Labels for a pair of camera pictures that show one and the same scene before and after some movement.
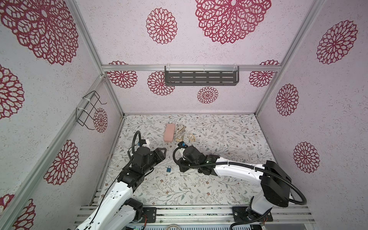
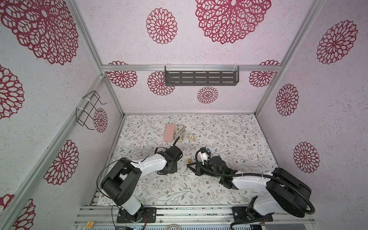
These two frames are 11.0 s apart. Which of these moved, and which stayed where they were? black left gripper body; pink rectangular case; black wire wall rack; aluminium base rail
Moved: black left gripper body
Stayed: pink rectangular case; black wire wall rack; aluminium base rail
